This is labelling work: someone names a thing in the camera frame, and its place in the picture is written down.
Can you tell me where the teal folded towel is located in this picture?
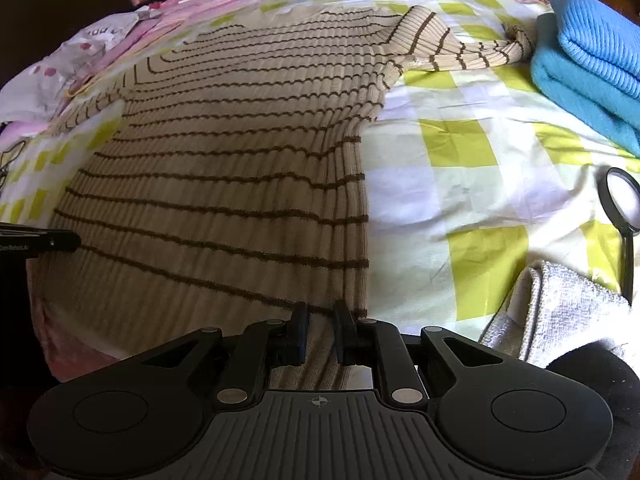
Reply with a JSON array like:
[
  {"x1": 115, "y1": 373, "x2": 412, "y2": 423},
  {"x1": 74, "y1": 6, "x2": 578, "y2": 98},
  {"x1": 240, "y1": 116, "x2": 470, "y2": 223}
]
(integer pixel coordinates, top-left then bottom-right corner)
[{"x1": 530, "y1": 13, "x2": 639, "y2": 157}]

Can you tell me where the blue folded knit sweater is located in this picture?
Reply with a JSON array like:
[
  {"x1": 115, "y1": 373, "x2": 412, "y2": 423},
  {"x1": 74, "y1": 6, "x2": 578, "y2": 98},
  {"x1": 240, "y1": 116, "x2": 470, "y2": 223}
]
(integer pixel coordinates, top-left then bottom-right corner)
[{"x1": 551, "y1": 0, "x2": 639, "y2": 99}]

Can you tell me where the dark wooden headboard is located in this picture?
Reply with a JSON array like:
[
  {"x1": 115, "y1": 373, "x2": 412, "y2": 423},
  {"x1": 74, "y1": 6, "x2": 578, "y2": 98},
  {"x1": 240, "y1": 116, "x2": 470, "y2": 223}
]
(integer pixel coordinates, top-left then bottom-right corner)
[{"x1": 1, "y1": 0, "x2": 134, "y2": 84}]

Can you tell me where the white folded towel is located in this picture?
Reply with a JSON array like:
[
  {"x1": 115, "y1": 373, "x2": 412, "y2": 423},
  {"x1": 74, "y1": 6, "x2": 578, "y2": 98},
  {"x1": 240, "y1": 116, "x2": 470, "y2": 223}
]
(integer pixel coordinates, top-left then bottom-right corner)
[{"x1": 480, "y1": 260, "x2": 639, "y2": 372}]

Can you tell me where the beige brown-striped knit sweater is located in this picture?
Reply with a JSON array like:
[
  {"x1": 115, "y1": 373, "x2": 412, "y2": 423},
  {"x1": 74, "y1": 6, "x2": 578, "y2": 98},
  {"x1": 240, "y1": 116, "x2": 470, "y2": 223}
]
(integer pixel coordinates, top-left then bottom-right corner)
[{"x1": 34, "y1": 6, "x2": 535, "y2": 389}]

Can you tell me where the black cable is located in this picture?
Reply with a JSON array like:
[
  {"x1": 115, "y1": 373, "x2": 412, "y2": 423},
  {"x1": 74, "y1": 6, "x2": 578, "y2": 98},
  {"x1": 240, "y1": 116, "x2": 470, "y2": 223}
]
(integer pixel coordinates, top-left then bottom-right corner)
[{"x1": 0, "y1": 138, "x2": 27, "y2": 191}]

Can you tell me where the black magnifying glass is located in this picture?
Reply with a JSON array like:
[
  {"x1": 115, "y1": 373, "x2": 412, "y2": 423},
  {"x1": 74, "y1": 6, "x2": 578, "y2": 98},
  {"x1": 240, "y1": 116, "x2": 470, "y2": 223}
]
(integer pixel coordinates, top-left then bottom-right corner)
[{"x1": 598, "y1": 167, "x2": 639, "y2": 304}]

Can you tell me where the grey pink-dotted pillow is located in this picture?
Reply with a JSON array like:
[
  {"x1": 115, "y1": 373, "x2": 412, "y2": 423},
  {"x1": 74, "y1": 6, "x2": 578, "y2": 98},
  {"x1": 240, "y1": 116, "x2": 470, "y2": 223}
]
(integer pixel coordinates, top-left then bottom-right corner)
[{"x1": 1, "y1": 12, "x2": 140, "y2": 122}]

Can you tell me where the green checkered bed sheet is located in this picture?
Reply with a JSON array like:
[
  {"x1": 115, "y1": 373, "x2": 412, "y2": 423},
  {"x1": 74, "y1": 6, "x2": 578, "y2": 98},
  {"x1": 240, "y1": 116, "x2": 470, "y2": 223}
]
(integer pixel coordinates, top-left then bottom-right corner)
[{"x1": 1, "y1": 0, "x2": 639, "y2": 338}]

